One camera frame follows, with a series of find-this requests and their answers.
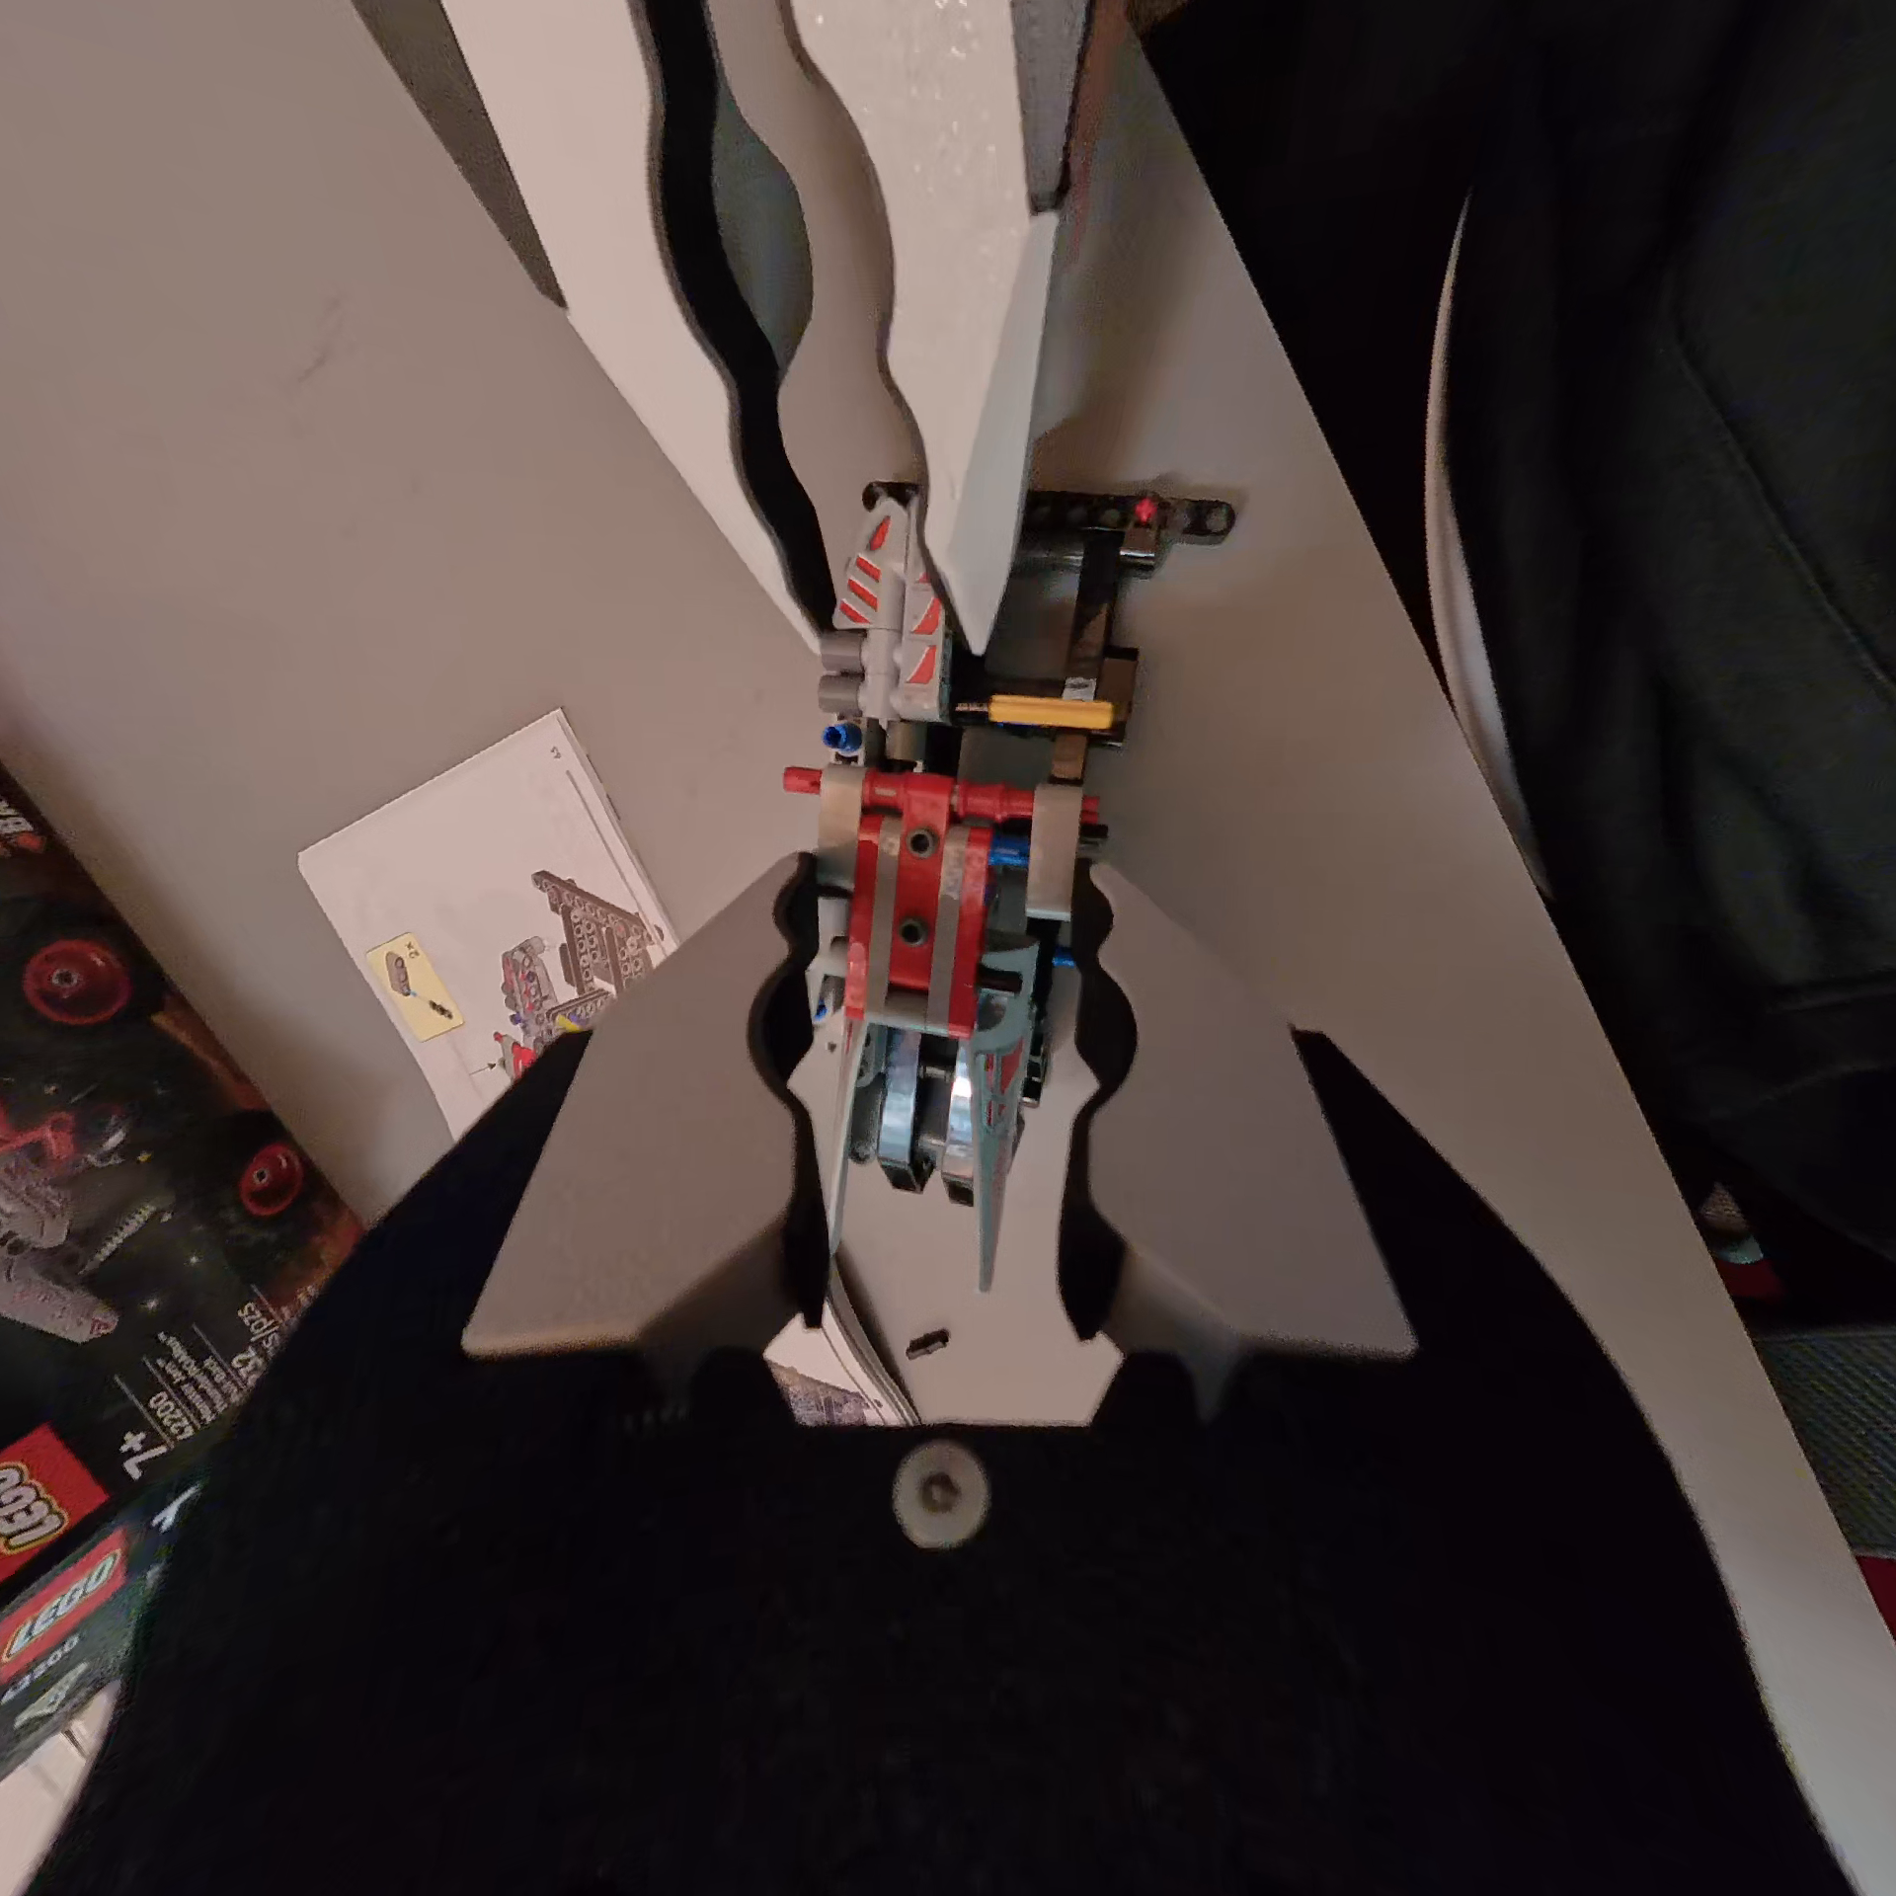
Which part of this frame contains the open instruction booklet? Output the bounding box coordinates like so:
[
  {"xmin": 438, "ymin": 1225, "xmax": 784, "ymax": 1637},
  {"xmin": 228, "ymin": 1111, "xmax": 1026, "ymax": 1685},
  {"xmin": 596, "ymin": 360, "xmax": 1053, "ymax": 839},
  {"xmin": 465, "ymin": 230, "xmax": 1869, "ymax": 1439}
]
[{"xmin": 296, "ymin": 709, "xmax": 910, "ymax": 1430}]

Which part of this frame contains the person's dark hoodie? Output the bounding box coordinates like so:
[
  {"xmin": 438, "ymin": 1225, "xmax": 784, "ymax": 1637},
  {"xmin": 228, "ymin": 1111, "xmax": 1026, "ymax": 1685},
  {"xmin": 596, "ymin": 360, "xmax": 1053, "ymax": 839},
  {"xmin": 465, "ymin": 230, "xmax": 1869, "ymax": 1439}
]
[{"xmin": 1140, "ymin": 0, "xmax": 1896, "ymax": 1275}]

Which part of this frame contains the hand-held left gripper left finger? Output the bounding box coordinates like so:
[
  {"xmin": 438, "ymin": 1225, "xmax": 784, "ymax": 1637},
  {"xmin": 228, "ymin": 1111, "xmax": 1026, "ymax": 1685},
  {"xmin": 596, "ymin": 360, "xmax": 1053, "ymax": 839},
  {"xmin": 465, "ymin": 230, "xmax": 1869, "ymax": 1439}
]
[{"xmin": 462, "ymin": 856, "xmax": 830, "ymax": 1385}]

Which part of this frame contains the toy brick truck model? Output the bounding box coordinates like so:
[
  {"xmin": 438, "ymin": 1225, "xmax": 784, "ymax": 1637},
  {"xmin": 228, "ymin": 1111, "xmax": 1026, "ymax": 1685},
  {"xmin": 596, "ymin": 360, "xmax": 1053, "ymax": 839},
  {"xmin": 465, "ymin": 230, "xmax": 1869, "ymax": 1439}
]
[{"xmin": 777, "ymin": 476, "xmax": 1239, "ymax": 1293}]

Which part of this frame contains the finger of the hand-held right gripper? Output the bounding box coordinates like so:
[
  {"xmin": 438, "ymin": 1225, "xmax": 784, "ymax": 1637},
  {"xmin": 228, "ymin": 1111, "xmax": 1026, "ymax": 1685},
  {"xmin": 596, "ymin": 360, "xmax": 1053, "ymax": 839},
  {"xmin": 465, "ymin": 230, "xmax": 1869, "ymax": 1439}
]
[
  {"xmin": 769, "ymin": 0, "xmax": 1065, "ymax": 657},
  {"xmin": 442, "ymin": 0, "xmax": 835, "ymax": 641}
]

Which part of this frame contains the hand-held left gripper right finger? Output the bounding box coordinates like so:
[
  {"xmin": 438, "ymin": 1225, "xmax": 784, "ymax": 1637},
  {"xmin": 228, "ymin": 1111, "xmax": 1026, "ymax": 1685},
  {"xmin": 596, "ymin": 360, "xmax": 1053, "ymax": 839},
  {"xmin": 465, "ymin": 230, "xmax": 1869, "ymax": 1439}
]
[{"xmin": 1055, "ymin": 859, "xmax": 1421, "ymax": 1421}]

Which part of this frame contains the black toy set box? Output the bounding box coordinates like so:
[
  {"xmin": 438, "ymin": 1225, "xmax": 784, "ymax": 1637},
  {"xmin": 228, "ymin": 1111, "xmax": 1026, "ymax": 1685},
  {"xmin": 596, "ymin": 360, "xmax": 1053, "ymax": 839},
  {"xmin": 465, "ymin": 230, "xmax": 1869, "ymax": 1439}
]
[
  {"xmin": 0, "ymin": 1480, "xmax": 202, "ymax": 1786},
  {"xmin": 0, "ymin": 763, "xmax": 369, "ymax": 1587}
]

